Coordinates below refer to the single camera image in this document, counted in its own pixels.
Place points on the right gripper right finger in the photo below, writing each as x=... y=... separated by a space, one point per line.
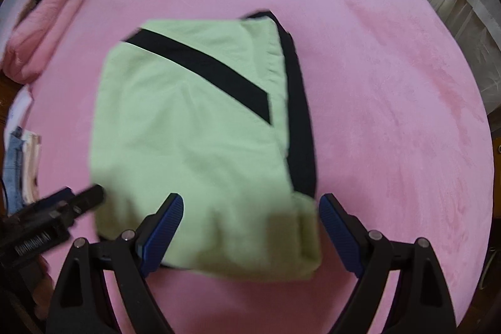
x=421 y=302

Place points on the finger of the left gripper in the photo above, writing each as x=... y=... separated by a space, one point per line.
x=74 y=202

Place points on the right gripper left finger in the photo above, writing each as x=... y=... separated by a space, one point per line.
x=81 y=302

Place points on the green and black hooded jacket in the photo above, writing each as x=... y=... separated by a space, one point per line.
x=215 y=111

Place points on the left hand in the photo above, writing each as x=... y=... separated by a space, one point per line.
x=42 y=293

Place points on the folded cream garment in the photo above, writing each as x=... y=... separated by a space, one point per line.
x=31 y=149

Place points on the white printed pillow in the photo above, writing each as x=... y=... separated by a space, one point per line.
x=19 y=110

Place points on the folded pink quilt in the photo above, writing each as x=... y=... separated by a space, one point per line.
x=30 y=44

